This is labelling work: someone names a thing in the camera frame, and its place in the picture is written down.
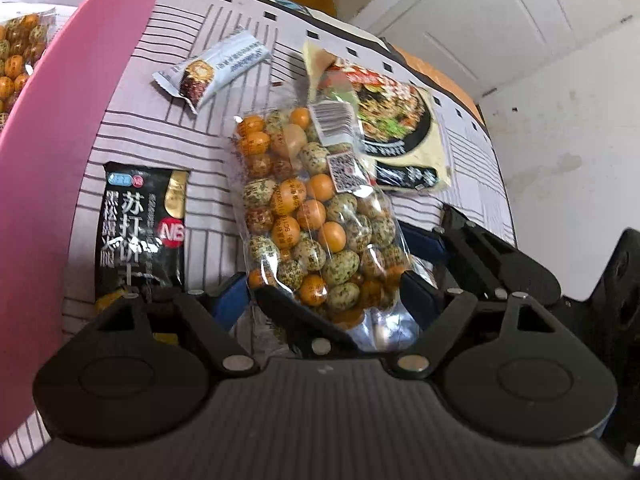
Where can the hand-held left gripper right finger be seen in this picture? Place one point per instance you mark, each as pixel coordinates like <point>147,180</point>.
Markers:
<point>420,300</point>

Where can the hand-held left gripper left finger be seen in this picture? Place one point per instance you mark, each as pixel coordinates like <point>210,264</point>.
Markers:
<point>230,302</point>

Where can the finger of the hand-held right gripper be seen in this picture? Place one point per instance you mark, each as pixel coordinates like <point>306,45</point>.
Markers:
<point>480,255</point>
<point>300,320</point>

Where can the clear bag of coated peanuts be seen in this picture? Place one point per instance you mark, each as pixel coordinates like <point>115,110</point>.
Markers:
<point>20,60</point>
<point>300,210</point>

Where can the black cracker packet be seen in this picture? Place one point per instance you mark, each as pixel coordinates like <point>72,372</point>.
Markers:
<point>140,230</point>

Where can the cream noodle packet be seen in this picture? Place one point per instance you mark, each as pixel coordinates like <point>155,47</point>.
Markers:
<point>400,125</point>

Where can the pink cardboard box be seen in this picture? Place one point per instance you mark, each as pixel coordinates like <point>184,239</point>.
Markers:
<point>50,185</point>

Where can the white snack bar packet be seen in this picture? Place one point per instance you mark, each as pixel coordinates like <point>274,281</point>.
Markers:
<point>210,70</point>

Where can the striped bedsheet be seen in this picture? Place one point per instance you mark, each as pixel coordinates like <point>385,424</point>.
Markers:
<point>165,150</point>

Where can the white panelled door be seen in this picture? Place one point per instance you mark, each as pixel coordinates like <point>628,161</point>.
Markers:
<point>500,20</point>

